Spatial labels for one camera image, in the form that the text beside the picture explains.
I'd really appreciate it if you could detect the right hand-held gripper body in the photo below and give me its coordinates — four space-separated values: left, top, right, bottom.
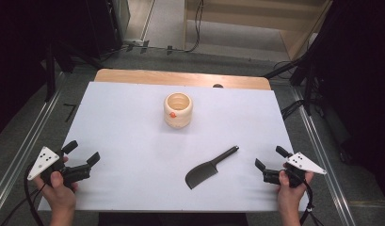
262 152 328 189

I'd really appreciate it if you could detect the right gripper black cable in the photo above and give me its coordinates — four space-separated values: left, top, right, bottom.
297 177 325 226

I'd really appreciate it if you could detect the light wooden frame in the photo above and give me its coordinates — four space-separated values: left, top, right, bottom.
183 0 334 61

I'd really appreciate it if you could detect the person's left hand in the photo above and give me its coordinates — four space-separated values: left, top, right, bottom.
33 156 80 215

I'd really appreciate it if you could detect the black floor cable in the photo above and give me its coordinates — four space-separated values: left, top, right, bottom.
0 187 41 226

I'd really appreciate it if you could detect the white board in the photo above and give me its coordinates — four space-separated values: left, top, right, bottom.
38 81 311 213

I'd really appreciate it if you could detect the wooden table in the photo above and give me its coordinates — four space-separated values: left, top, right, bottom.
94 69 272 91

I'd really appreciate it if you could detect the black stand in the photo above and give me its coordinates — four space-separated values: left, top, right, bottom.
43 40 104 103

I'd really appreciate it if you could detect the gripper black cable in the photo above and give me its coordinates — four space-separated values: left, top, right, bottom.
23 163 45 226
297 177 325 226

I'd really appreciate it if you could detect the person's right hand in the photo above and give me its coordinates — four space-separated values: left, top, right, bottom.
276 163 315 215

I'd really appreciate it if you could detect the black spatula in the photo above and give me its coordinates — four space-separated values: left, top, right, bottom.
184 145 240 190

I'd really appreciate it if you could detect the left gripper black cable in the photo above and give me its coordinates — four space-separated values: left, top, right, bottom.
23 163 45 226

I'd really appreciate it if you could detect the black cable bundle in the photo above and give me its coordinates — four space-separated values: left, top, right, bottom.
280 99 306 121

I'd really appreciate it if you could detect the black hanging cable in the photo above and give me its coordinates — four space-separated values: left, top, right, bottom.
183 0 205 54

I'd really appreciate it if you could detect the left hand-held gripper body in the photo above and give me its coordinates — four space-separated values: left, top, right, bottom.
26 146 92 189

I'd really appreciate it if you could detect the metal floor rail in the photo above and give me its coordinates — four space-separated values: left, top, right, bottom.
0 72 68 219
289 86 358 226

